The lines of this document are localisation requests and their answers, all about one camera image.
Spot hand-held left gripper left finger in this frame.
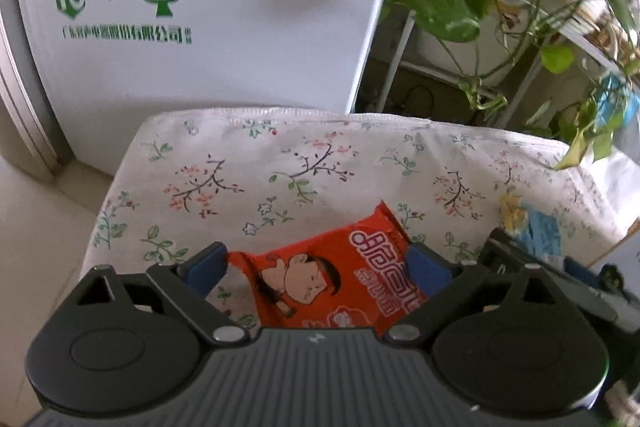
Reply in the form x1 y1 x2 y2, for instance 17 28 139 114
75 242 249 348

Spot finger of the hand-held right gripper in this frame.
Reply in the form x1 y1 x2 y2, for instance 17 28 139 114
479 227 626 333
562 254 632 305

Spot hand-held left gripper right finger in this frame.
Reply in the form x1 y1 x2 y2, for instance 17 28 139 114
384 243 571 349

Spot blue snack packet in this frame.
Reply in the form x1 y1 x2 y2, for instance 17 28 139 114
500 194 566 258

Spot cardboard box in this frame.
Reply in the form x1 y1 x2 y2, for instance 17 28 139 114
587 219 640 293

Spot orange snack packet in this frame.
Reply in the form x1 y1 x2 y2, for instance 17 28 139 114
227 201 431 338

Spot floral tablecloth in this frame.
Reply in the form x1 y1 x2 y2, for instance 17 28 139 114
82 107 640 333

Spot blue plastic bottle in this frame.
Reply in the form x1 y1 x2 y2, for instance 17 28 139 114
592 74 640 130

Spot white metal plant rack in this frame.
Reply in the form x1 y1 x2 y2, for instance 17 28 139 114
377 0 631 128

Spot white appliance with green print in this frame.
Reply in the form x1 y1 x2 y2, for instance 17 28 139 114
10 0 408 115

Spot silver refrigerator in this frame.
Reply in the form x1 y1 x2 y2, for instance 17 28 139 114
0 0 76 180

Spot large pothos plant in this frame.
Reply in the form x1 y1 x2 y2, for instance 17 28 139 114
362 0 640 170

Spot black cable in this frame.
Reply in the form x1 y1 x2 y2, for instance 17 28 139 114
397 84 436 110

